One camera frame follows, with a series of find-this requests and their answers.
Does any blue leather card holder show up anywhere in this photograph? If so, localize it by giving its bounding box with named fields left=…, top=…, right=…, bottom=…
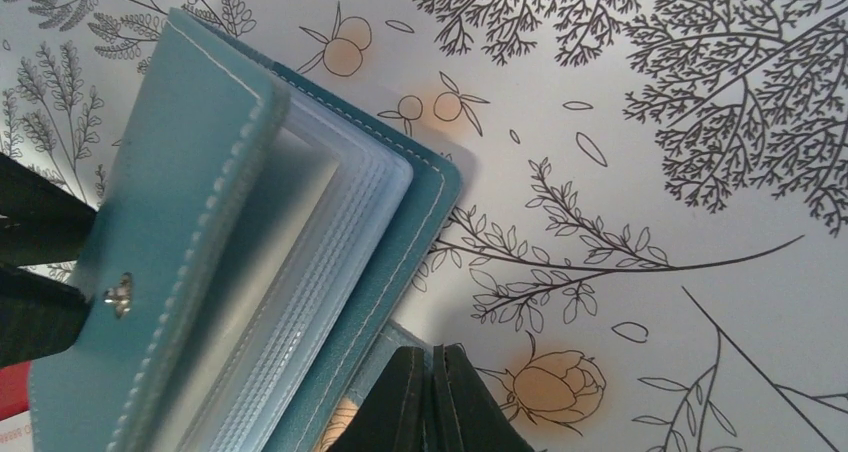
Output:
left=29, top=9, right=462, bottom=451

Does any floral patterned table mat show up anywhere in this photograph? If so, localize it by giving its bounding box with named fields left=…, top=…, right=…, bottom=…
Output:
left=1, top=0, right=847, bottom=451

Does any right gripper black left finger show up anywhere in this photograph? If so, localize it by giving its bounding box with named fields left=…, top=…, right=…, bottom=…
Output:
left=328, top=346, right=426, bottom=452

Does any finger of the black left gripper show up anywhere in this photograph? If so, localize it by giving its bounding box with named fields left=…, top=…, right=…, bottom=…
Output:
left=1, top=155, right=97, bottom=266
left=1, top=264, right=92, bottom=367

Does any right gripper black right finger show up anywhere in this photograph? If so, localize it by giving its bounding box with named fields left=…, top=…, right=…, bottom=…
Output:
left=431, top=344, right=533, bottom=452

